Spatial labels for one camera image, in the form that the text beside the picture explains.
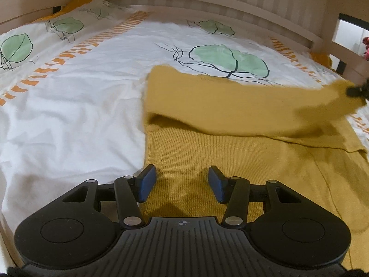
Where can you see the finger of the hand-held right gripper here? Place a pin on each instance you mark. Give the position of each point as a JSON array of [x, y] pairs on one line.
[[356, 90]]

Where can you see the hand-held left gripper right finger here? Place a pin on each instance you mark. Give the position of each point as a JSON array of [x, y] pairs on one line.
[[215, 183]]

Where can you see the white leaf-print duvet cover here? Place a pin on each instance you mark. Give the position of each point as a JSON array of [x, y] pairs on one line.
[[86, 98]]

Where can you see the red toy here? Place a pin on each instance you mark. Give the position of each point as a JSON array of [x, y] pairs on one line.
[[366, 46]]

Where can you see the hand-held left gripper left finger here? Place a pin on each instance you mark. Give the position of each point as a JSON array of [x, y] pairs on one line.
[[146, 183]]

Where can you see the yellow knit sweater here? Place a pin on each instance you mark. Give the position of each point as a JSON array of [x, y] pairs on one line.
[[230, 106]]

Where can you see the light wooden bed frame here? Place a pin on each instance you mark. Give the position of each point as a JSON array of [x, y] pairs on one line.
[[201, 0]]

